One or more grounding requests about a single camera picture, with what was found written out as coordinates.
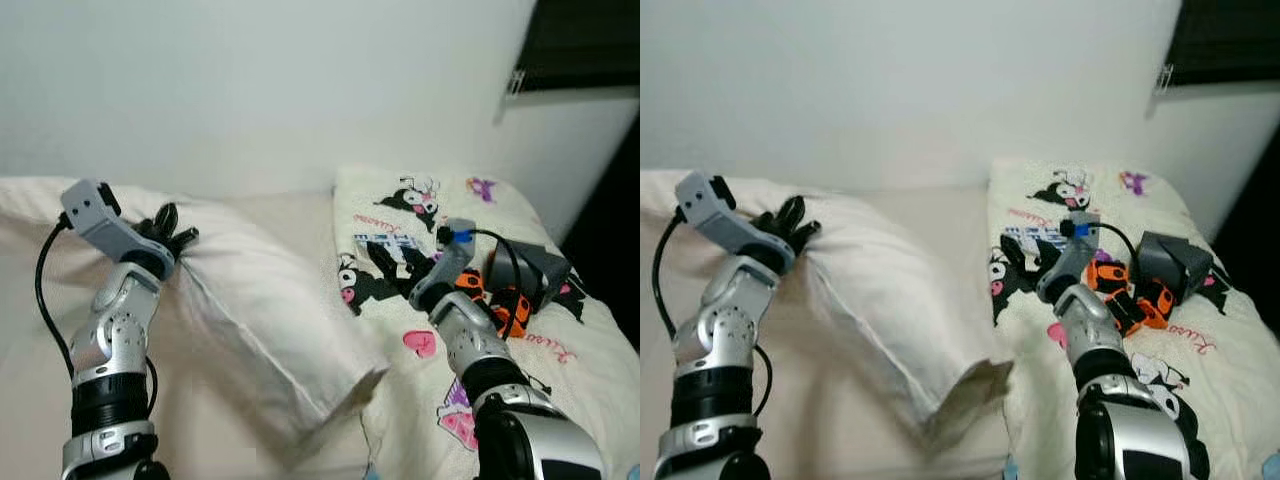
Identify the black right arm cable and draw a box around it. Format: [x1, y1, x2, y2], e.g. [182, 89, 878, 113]
[468, 228, 525, 339]
[1092, 220, 1143, 291]

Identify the plain cream pillow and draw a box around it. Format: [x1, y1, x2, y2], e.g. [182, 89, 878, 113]
[0, 177, 391, 446]
[640, 170, 1016, 446]

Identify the orange and black toy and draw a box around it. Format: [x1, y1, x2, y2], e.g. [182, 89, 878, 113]
[455, 265, 533, 341]
[1090, 255, 1176, 336]

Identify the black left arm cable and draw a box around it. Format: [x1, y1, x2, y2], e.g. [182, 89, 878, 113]
[652, 208, 773, 416]
[35, 215, 159, 416]

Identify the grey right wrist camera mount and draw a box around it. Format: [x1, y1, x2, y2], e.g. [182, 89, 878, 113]
[410, 218, 479, 311]
[1036, 211, 1103, 303]

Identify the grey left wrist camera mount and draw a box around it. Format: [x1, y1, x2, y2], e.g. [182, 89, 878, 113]
[60, 179, 163, 258]
[674, 170, 783, 253]

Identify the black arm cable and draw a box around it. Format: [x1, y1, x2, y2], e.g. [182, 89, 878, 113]
[35, 215, 159, 416]
[652, 208, 773, 416]
[468, 228, 525, 339]
[1092, 220, 1143, 291]

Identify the beige bed sheet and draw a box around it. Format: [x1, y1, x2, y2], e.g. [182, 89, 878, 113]
[640, 185, 1011, 480]
[0, 190, 381, 480]

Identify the dark window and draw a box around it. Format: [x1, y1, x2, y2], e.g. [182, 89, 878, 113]
[1155, 0, 1280, 91]
[505, 0, 641, 98]

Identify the dark grey box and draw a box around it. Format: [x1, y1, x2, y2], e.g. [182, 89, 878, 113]
[1135, 230, 1216, 306]
[485, 240, 573, 316]

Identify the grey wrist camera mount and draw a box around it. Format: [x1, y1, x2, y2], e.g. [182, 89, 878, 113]
[674, 170, 783, 253]
[410, 218, 479, 311]
[1036, 211, 1103, 303]
[60, 179, 163, 258]

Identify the cartoon print pillow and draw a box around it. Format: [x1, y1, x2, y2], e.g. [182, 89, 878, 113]
[333, 165, 641, 480]
[988, 158, 1280, 480]

